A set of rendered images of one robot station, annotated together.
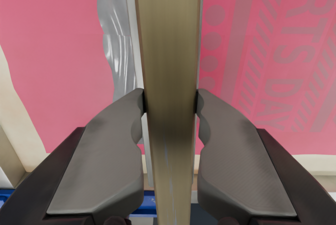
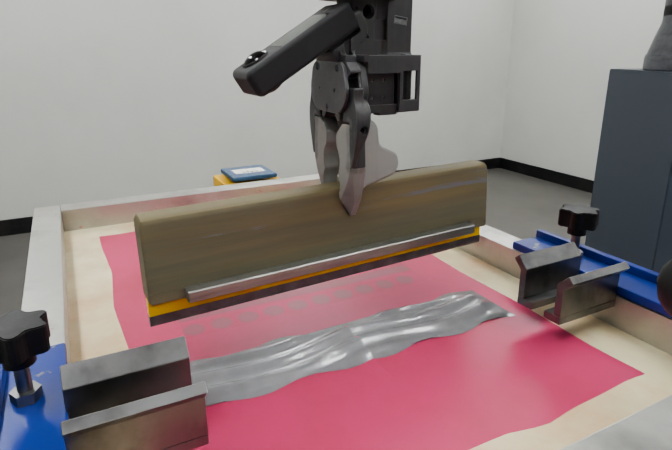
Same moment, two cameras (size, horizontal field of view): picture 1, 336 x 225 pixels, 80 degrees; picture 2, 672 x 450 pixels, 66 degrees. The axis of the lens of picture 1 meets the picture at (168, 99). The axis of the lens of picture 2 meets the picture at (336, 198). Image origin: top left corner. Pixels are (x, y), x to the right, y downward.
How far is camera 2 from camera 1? 0.48 m
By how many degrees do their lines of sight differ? 62
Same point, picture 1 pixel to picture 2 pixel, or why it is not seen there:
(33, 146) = (651, 389)
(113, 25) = (356, 350)
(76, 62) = (431, 371)
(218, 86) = (360, 282)
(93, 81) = (443, 353)
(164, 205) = (417, 172)
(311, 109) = not seen: hidden behind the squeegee
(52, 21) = (395, 398)
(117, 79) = (419, 335)
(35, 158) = not seen: outside the picture
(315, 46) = not seen: hidden behind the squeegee
